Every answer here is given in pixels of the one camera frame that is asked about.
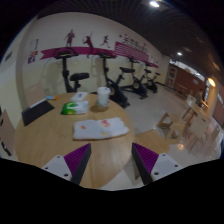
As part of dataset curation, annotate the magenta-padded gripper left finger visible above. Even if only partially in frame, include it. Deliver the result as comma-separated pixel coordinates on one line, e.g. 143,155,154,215
41,143,92,186

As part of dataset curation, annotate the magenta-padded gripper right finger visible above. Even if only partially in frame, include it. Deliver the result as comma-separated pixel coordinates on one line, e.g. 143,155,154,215
131,142,184,186

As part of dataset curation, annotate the white printed towel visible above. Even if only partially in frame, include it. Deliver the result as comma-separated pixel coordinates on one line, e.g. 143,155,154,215
72,117,130,141

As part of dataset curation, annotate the wooden chairs and tables group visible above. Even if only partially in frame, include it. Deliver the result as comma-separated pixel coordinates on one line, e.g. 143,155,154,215
156,94,221,154

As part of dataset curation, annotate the black tablet with keyboard cover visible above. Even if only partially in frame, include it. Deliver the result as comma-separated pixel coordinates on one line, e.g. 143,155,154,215
21,98,55,127

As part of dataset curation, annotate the green wet wipes pack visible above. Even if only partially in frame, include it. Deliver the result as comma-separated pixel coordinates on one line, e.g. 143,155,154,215
60,100,90,116

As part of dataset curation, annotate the brown tape roll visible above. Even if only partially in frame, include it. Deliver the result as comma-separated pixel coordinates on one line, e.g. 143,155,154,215
89,103,110,113

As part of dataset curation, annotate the light wooden chair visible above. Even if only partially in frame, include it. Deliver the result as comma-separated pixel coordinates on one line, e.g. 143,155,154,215
25,83,46,108

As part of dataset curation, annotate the flat white box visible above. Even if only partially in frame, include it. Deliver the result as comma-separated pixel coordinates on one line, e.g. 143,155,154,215
70,91,89,103

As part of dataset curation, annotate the white lidded cup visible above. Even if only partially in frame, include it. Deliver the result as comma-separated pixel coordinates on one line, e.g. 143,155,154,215
96,86,111,108

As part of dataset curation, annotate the wall poster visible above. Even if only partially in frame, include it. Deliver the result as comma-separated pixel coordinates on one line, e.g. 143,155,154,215
27,39,40,65

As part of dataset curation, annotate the grey wall sign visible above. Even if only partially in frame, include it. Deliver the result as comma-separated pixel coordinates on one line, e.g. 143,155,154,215
4,51,14,63

